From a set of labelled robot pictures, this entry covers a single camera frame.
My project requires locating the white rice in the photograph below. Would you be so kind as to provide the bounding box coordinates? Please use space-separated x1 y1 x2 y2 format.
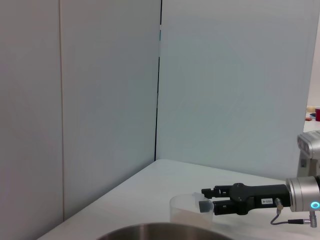
174 209 213 227

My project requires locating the grey right arm cable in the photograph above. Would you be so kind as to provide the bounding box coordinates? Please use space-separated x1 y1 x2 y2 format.
270 198 320 228

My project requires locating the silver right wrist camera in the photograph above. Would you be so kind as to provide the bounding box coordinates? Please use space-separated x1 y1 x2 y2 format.
296 131 320 177

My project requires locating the clear plastic measuring cup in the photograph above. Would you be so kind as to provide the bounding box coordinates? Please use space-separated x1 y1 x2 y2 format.
169 191 215 230

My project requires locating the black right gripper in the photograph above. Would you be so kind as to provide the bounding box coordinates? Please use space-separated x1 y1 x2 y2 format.
199 182 292 216

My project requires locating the stainless steel mixing bowl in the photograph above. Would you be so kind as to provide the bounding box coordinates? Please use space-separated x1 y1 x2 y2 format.
96 222 235 240

